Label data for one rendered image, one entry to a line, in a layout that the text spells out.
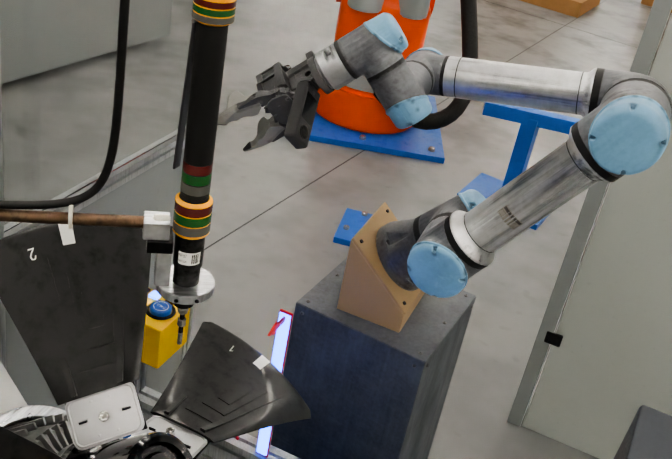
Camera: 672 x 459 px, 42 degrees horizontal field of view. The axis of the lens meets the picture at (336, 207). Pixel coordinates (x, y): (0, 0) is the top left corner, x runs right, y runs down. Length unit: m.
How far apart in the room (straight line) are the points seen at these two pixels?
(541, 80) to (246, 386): 0.73
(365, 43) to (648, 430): 0.76
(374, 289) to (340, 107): 3.32
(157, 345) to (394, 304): 0.48
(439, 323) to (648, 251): 1.12
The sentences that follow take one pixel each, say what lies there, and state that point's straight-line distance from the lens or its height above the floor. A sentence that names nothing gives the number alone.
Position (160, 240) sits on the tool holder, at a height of 1.51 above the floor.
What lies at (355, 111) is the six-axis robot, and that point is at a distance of 5.01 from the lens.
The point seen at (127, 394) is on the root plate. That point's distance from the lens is 1.17.
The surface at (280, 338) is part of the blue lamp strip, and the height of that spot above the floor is 1.14.
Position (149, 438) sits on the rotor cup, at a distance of 1.13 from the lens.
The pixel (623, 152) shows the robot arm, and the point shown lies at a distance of 1.44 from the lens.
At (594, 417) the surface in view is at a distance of 3.19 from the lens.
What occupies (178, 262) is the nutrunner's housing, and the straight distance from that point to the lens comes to 1.04.
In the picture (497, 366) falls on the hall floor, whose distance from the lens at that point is 3.51.
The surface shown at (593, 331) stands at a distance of 3.01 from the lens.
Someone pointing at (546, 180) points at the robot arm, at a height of 1.46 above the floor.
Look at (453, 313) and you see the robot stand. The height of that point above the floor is 1.00.
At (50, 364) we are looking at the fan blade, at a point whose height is 1.30.
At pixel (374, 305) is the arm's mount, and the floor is 1.04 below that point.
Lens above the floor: 2.06
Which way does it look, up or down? 29 degrees down
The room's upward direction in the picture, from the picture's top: 11 degrees clockwise
